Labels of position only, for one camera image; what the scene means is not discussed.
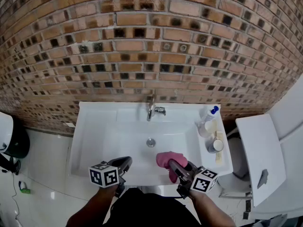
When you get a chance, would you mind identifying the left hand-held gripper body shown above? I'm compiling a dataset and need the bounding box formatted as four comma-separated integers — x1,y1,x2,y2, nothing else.
89,161,126,198

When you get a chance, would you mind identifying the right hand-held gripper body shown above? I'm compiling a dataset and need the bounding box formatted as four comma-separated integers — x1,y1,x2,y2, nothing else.
176,166,219,200

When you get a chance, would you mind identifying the pink cloth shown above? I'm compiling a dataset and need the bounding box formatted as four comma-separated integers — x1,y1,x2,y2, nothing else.
156,151,188,183

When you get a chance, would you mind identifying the chrome faucet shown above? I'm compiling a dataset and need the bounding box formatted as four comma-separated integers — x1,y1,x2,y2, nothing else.
146,95,167,122

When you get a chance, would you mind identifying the person's left forearm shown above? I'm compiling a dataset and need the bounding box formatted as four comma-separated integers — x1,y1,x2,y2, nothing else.
65,185,119,227

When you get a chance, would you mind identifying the person's right forearm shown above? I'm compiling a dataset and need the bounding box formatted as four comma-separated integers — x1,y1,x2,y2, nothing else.
189,190,236,227

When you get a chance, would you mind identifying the white ceramic sink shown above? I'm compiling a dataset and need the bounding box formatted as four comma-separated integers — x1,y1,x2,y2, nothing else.
69,101,234,186

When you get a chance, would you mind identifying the person's black clothing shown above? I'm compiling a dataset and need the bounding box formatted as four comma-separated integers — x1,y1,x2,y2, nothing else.
103,187,202,227

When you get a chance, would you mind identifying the white bottle with blue cap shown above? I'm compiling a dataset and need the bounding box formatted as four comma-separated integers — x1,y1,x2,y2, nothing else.
200,105,220,127

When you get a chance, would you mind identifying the small green object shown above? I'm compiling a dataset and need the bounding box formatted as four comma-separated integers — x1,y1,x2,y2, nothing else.
18,181,31,195

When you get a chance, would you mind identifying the black and white bin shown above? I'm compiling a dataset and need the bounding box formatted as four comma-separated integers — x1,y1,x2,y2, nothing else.
0,111,31,160

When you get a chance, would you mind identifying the grey door handle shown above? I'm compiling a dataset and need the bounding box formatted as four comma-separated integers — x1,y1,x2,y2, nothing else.
257,169,269,189

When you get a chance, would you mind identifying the thin floor cable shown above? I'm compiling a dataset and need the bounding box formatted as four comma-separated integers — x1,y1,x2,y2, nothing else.
10,174,21,223

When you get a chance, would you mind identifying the black strap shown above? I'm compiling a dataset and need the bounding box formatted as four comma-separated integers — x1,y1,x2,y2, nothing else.
0,154,21,175

